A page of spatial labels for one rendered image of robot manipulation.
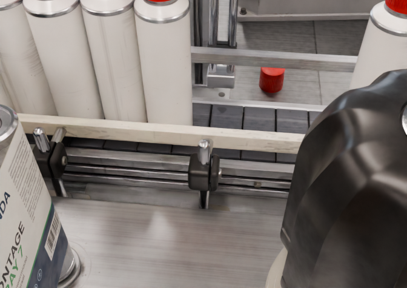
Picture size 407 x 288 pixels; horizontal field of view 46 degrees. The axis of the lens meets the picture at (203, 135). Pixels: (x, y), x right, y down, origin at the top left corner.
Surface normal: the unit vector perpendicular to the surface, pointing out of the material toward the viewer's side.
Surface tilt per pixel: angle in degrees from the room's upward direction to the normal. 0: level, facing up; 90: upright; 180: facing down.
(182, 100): 90
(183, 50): 90
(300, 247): 90
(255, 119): 0
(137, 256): 0
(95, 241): 0
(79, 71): 90
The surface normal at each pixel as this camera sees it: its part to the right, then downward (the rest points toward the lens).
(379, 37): -0.82, 0.42
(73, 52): 0.58, 0.59
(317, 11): 0.03, 0.73
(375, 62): -0.64, 0.56
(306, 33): 0.00, -0.68
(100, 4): -0.11, -0.04
